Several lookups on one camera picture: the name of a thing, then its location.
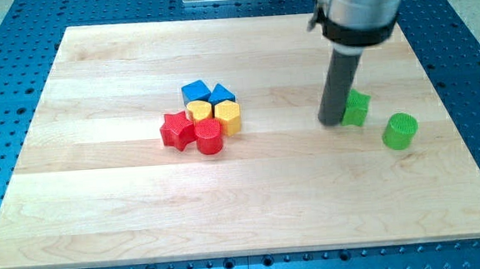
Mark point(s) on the green star block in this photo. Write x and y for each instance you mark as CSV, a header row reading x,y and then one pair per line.
x,y
356,109

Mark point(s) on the red star block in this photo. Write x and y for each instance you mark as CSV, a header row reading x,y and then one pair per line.
x,y
177,130

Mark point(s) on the yellow hexagon block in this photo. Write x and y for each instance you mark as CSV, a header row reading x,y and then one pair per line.
x,y
228,114

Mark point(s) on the red cylinder block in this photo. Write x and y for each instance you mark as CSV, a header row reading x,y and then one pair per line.
x,y
209,136

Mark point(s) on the blue triangle block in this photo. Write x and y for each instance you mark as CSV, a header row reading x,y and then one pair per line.
x,y
220,94

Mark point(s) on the yellow heart block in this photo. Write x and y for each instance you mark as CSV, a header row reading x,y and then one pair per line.
x,y
199,110

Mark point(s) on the blue cube block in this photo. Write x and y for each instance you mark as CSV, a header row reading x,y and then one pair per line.
x,y
195,91

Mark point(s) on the light wooden board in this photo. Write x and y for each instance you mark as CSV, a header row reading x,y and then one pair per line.
x,y
95,186

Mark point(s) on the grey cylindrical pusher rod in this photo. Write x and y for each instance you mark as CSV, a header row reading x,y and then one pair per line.
x,y
340,74

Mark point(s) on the green cylinder block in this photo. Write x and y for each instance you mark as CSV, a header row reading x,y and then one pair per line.
x,y
400,131

